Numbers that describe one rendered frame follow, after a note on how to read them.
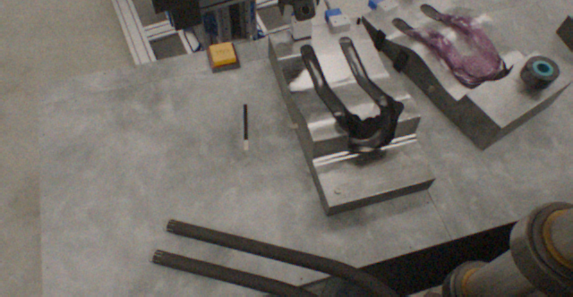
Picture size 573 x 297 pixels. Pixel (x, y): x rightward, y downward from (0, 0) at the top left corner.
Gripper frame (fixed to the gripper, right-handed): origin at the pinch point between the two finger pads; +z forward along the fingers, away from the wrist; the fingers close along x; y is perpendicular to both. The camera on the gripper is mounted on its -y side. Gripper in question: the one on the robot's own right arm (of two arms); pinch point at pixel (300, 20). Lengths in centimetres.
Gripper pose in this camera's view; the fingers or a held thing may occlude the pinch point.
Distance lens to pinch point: 119.9
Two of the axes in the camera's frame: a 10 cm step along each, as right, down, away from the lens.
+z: 0.7, 3.5, 9.3
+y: -2.8, -8.9, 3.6
